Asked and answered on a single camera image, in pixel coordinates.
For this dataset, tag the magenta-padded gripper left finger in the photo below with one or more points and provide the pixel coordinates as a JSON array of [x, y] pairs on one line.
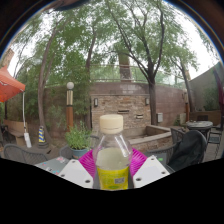
[[74, 173]]

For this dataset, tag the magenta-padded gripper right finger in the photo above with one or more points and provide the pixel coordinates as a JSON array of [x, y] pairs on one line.
[[150, 171]]

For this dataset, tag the clear bottle with yellow label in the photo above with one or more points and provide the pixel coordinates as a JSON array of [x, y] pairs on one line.
[[112, 166]]

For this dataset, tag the green plant in teal pot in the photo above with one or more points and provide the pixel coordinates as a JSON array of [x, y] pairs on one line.
[[78, 138]]

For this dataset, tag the black backpack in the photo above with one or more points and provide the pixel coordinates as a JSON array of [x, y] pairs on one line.
[[188, 150]]

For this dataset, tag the dark patio chair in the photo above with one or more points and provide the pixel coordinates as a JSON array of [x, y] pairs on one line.
[[176, 135]]

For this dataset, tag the blue and yellow striped cone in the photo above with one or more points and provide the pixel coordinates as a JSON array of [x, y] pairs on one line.
[[42, 136]]

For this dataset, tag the white canopy leg weight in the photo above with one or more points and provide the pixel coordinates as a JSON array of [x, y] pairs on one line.
[[27, 140]]

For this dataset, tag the round dark patio table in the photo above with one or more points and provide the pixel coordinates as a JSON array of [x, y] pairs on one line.
[[199, 125]]

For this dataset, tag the orange canopy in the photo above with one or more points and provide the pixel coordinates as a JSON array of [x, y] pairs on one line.
[[9, 85]]

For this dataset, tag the grey wall box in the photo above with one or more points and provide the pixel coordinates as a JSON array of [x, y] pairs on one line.
[[159, 117]]

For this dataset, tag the wooden lamp post with globe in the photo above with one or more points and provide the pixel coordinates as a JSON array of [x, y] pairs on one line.
[[69, 113]]

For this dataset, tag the black wall lamp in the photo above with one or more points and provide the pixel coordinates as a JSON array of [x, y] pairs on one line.
[[96, 102], [147, 101]]

